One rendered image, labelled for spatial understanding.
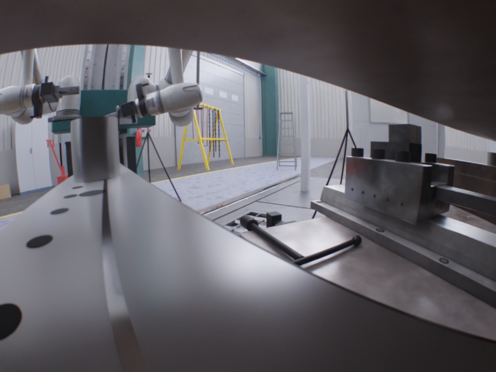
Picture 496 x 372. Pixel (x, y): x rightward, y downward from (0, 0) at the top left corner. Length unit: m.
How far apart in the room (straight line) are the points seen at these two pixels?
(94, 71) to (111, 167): 1.37
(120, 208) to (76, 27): 0.17
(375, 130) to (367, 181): 2.19
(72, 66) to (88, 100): 6.15
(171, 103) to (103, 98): 0.81
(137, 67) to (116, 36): 6.92
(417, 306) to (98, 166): 0.79
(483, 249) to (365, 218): 0.62
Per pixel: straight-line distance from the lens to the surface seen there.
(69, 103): 1.36
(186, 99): 0.79
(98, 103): 1.52
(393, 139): 1.04
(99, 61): 1.70
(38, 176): 6.44
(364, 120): 3.16
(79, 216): 0.15
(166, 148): 8.63
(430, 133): 3.28
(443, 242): 0.91
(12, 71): 7.50
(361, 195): 1.03
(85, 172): 0.33
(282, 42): 0.27
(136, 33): 0.24
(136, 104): 0.82
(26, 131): 6.48
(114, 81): 1.66
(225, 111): 11.43
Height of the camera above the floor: 0.72
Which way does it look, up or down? 11 degrees down
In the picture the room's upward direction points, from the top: 1 degrees counter-clockwise
